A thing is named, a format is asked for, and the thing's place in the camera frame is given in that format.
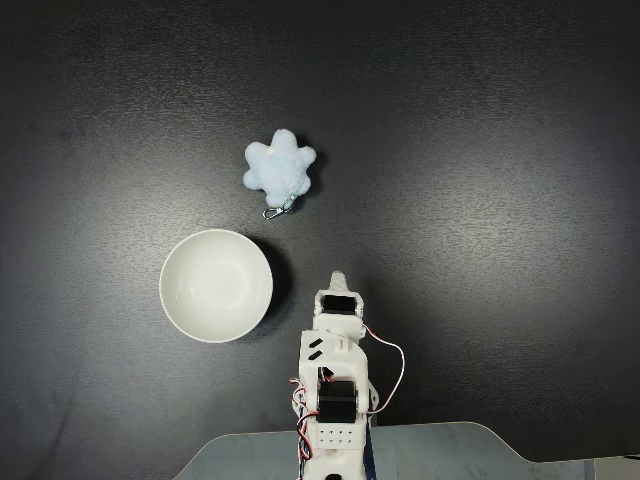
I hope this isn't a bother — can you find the skyblue plush doll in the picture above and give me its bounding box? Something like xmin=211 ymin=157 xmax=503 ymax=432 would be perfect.
xmin=241 ymin=128 xmax=319 ymax=220

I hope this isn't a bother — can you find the white ceramic bowl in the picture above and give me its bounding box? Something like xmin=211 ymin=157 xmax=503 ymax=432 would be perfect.
xmin=159 ymin=228 xmax=275 ymax=344

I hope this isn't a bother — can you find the blue table clamp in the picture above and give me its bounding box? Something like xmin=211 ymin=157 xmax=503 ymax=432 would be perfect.
xmin=363 ymin=413 xmax=377 ymax=480

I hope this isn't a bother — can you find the grey cloth sheet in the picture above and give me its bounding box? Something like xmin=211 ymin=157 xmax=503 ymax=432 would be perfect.
xmin=372 ymin=420 xmax=640 ymax=480

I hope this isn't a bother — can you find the red white looping servo cable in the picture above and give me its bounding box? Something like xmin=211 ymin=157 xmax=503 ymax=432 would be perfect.
xmin=361 ymin=323 xmax=407 ymax=414

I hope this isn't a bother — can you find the red white servo cable bundle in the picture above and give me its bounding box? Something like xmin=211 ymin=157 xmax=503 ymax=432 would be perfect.
xmin=290 ymin=375 xmax=321 ymax=475

